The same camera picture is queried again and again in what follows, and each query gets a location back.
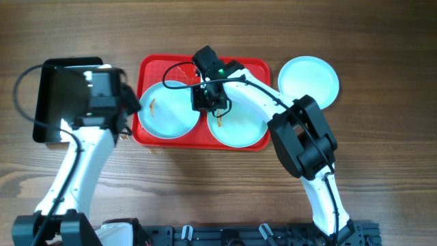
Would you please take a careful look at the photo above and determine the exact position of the light blue plate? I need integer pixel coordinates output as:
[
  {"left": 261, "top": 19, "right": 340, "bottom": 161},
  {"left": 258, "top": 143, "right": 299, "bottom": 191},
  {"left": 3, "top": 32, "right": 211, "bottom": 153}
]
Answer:
[
  {"left": 277, "top": 56, "right": 340, "bottom": 109},
  {"left": 138, "top": 81, "right": 200, "bottom": 139},
  {"left": 207, "top": 101, "right": 268, "bottom": 148}
]

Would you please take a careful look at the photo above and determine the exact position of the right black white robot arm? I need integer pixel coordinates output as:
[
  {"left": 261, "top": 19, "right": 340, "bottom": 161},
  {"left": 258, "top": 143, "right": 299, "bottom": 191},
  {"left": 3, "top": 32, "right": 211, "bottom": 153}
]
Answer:
[{"left": 191, "top": 58, "right": 349, "bottom": 244}]

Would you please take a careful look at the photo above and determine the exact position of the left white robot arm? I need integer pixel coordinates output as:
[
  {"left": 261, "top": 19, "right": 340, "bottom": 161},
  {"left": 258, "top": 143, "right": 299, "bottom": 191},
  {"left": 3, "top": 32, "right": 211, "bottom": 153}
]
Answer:
[{"left": 12, "top": 83, "right": 145, "bottom": 245}]

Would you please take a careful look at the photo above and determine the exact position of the red plastic tray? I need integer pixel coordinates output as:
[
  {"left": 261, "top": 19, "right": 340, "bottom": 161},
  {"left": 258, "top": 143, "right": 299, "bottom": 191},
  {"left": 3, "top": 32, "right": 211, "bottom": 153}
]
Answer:
[{"left": 132, "top": 54, "right": 271, "bottom": 150}]

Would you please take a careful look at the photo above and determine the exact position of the black water tray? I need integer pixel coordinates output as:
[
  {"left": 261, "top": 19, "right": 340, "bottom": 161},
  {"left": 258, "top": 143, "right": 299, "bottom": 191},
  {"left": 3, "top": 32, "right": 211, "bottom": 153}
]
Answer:
[{"left": 32, "top": 56, "right": 103, "bottom": 144}]

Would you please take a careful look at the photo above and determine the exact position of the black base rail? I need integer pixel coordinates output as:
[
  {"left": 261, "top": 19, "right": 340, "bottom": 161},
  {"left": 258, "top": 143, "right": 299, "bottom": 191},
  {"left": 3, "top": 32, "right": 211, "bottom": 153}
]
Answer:
[{"left": 143, "top": 221, "right": 382, "bottom": 246}]

